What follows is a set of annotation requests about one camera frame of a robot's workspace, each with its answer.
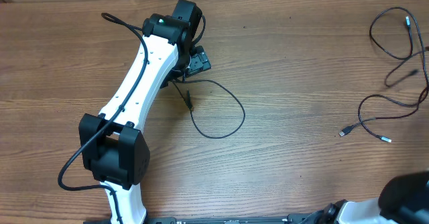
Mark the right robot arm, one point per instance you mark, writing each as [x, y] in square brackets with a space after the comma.
[404, 199]

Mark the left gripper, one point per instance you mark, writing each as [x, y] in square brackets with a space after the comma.
[199, 60]

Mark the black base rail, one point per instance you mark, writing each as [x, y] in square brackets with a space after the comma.
[294, 218]

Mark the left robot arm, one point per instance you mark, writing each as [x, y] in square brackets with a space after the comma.
[113, 147]

